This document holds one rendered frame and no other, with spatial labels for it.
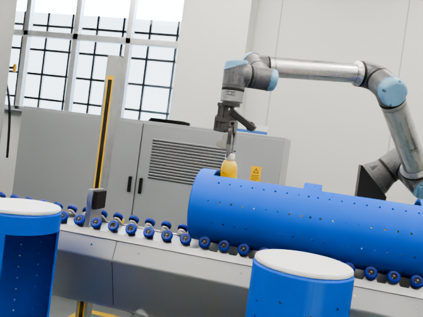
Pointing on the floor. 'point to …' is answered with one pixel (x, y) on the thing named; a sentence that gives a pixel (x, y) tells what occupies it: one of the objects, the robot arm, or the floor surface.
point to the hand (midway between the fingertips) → (230, 154)
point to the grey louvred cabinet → (133, 163)
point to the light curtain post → (105, 140)
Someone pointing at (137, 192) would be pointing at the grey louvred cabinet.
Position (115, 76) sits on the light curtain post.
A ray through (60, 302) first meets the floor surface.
